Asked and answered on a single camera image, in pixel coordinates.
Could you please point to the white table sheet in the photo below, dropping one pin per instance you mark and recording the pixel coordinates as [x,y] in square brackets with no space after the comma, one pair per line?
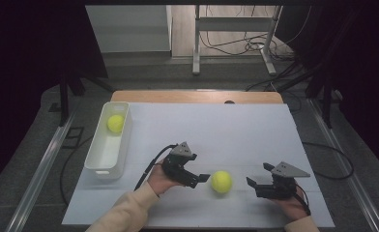
[226,135]

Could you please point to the metal floor rail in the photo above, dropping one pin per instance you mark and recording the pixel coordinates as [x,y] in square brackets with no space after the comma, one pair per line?
[39,177]
[345,170]

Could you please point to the dark curtain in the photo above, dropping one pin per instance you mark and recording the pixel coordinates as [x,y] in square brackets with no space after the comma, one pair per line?
[23,64]
[364,64]

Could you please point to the person's right hand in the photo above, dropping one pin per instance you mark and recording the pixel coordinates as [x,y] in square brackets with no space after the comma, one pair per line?
[290,208]

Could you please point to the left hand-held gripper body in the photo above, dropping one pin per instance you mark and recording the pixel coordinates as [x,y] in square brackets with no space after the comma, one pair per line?
[178,169]

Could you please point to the person's left hand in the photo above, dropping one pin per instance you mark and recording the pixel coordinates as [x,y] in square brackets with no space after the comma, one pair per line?
[160,180]

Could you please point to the white plastic bin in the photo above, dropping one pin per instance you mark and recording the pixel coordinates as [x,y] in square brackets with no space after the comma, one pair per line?
[107,154]

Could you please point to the yellow tennis ball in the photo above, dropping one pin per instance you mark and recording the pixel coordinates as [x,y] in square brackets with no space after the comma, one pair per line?
[221,182]
[115,123]

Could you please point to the white panel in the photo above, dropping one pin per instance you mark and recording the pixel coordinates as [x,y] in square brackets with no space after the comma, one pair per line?
[129,29]

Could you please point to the white metal stand frame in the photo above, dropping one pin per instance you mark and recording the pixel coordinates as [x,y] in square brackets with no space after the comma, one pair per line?
[234,24]

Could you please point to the black floor bracket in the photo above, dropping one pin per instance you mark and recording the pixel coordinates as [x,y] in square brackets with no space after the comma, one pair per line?
[74,137]

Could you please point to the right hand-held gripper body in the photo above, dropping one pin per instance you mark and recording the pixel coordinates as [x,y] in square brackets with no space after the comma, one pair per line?
[279,188]

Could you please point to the black stand legs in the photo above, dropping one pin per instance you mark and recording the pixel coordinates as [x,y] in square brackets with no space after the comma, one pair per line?
[326,103]
[64,103]

